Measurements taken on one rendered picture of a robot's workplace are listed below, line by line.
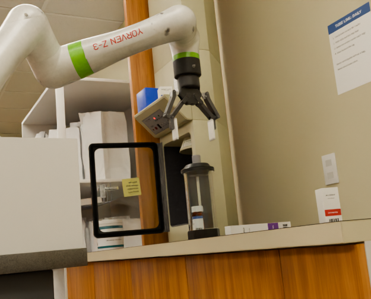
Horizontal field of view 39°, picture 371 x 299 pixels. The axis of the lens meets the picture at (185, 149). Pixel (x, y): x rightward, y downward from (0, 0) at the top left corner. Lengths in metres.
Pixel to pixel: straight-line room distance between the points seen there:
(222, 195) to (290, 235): 1.00
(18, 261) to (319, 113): 1.33
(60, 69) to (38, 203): 0.57
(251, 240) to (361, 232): 0.29
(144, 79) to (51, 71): 0.84
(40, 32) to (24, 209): 0.60
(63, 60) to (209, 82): 0.71
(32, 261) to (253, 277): 0.50
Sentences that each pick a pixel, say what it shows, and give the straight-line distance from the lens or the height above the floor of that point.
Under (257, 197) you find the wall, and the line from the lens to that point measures 2.43.
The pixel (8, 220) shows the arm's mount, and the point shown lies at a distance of 1.21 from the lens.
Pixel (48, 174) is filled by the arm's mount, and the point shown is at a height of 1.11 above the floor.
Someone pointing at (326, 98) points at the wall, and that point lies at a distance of 2.08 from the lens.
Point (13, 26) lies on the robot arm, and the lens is 1.58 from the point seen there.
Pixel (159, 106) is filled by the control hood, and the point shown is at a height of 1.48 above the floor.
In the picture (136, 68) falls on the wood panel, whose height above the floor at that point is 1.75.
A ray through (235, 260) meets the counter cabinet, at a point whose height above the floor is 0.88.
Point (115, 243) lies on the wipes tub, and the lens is 2.61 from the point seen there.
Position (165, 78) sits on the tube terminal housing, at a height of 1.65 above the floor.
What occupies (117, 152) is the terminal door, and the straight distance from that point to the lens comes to 2.26.
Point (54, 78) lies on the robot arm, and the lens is 1.68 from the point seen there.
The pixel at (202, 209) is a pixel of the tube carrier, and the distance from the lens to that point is 1.63.
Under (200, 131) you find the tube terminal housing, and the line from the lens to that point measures 2.06.
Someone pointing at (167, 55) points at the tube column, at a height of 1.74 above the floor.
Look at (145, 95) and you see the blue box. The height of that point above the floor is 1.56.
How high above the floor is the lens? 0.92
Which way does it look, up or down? 11 degrees up
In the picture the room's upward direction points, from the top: 5 degrees counter-clockwise
